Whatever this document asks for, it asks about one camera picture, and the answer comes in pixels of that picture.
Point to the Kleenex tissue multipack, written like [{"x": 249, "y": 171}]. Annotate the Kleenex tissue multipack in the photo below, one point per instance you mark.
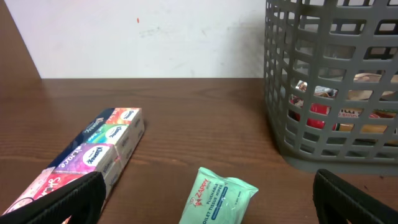
[{"x": 105, "y": 146}]

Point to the grey plastic basket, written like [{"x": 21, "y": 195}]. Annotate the grey plastic basket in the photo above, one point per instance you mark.
[{"x": 326, "y": 43}]

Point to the red spaghetti package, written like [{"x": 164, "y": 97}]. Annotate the red spaghetti package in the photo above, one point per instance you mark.
[{"x": 345, "y": 113}]

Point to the teal wet wipes pack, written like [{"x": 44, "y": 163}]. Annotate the teal wet wipes pack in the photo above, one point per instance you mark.
[{"x": 217, "y": 200}]

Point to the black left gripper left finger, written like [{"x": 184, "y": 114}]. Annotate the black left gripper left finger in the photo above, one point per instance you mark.
[{"x": 79, "y": 201}]

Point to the white brown snack bag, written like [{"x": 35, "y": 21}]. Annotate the white brown snack bag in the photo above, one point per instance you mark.
[{"x": 352, "y": 94}]

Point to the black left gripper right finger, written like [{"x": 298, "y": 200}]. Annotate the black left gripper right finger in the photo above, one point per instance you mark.
[{"x": 337, "y": 201}]

